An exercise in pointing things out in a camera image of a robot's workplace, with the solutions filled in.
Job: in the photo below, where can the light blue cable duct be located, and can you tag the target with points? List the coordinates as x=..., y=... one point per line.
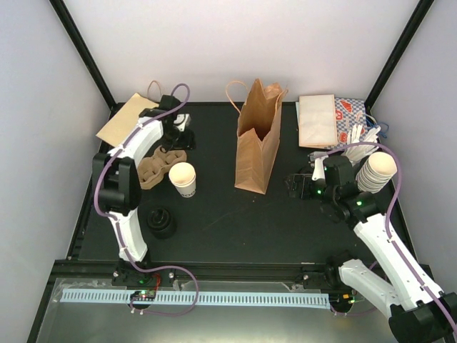
x=224, y=299

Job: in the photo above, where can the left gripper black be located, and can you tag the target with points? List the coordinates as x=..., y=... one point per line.
x=188, y=141

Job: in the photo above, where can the brown kraft paper bag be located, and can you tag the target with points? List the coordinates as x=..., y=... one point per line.
x=258, y=135

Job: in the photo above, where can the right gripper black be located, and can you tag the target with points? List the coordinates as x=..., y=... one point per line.
x=295, y=179

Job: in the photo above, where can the black frame post left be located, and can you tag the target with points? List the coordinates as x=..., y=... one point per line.
x=79, y=43

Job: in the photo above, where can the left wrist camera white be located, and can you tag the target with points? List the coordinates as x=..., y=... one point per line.
x=182, y=121

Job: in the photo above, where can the black frame post right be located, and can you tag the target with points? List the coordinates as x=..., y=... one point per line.
x=409, y=31

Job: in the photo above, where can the white paper cup black print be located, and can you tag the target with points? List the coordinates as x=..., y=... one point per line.
x=183, y=176

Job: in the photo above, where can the blue checkered paper bag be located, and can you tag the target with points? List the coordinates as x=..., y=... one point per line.
x=350, y=112

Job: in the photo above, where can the stack of white paper cups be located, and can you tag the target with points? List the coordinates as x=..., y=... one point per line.
x=376, y=172

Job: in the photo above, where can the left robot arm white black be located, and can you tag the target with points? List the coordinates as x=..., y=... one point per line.
x=156, y=145

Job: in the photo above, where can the bundle of white straws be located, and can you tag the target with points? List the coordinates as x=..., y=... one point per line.
x=357, y=153

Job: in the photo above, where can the stacked pulp cup carriers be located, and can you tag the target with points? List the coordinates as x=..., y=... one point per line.
x=152, y=169

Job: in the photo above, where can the black lid stack left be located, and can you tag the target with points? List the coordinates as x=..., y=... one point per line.
x=161, y=223

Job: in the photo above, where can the black frame post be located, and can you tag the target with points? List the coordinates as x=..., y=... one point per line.
x=79, y=43
x=409, y=31

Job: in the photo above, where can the white paper bag brown trim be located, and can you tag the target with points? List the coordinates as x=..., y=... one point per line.
x=317, y=121

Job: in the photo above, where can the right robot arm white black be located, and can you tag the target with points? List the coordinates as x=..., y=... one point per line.
x=416, y=308

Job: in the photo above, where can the tan paper bag with handles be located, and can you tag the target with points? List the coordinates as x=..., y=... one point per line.
x=125, y=119

